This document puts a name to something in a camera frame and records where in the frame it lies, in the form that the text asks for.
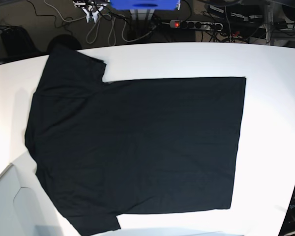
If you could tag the black T-shirt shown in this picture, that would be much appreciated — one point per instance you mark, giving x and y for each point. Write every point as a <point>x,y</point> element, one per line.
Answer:
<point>150,146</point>

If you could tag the grey power strip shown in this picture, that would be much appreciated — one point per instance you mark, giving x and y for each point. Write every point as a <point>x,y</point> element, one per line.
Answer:
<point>195,25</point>

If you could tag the blue plastic box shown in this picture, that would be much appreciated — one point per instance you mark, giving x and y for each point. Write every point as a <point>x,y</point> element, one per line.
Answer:
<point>144,4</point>

